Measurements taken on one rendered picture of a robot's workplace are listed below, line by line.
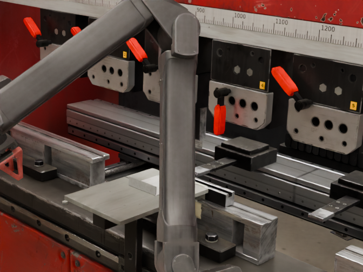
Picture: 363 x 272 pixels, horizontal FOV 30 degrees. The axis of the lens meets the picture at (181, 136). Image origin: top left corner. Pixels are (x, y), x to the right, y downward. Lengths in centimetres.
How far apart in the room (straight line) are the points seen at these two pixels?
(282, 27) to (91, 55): 39
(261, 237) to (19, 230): 76
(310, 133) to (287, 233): 246
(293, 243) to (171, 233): 256
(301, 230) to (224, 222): 229
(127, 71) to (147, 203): 34
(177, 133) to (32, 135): 95
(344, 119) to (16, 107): 57
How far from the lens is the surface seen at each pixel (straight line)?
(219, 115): 137
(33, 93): 107
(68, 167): 188
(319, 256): 352
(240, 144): 172
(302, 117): 129
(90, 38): 109
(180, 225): 108
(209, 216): 152
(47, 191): 183
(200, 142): 153
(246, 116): 137
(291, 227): 380
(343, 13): 123
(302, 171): 172
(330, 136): 126
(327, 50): 125
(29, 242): 190
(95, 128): 217
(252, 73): 135
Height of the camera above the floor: 156
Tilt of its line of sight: 17 degrees down
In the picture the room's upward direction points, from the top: 2 degrees clockwise
